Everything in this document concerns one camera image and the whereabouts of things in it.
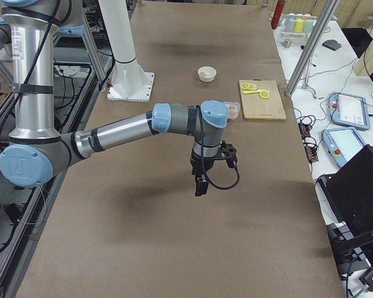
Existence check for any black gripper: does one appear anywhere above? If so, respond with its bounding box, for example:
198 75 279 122
190 150 216 196

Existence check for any clear plastic egg box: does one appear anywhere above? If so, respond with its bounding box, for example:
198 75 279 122
223 102 241 120

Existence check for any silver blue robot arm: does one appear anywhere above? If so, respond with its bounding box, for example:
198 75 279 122
0 1 237 196

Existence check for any second grey robot arm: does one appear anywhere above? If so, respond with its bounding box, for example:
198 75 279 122
0 17 12 61

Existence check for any brown egg in box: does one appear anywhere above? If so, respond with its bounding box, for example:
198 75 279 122
228 109 237 119

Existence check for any wooden cutting board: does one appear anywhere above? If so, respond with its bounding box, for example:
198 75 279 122
239 80 287 120

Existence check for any lemon slice lower front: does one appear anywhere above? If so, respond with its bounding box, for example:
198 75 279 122
240 82 251 90

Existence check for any lemon slice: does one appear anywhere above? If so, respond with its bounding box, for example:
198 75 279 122
259 89 270 99
248 83 257 91
240 82 251 90

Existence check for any lemon slice upper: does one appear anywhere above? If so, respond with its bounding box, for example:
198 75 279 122
259 89 270 99

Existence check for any lemon slice lower back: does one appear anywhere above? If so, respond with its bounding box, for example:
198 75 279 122
248 83 257 91

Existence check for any white bowl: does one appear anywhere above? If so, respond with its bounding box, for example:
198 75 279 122
197 66 217 83

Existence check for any black power strip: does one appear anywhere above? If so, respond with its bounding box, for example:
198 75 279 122
298 122 319 164

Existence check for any blue teach pendant near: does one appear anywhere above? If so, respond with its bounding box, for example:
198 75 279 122
323 127 366 168

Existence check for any blue teach pendant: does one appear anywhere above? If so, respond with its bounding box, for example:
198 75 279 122
328 92 371 130
323 127 366 168

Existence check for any small metal cylinder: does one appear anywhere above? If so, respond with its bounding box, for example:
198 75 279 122
283 39 292 48

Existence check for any blue teach pendant far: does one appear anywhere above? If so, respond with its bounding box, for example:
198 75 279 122
328 92 371 130

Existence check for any grey cup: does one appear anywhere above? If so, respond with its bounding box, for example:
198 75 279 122
284 16 296 32

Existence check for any yellow cup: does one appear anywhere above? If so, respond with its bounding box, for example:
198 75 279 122
293 18 304 33

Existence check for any black square pad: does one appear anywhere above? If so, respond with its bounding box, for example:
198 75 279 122
322 39 342 51

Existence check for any light blue cup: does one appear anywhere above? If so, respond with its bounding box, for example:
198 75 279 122
303 19 314 34

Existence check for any red cylinder bottle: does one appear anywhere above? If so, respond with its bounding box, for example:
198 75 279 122
271 0 285 29

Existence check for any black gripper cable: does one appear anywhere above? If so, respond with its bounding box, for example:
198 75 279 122
195 105 241 190

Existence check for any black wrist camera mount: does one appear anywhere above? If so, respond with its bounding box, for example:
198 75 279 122
218 140 237 169

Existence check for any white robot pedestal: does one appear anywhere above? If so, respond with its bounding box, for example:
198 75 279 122
99 0 155 102

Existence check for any aluminium frame post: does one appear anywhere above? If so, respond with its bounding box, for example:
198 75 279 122
284 0 340 98

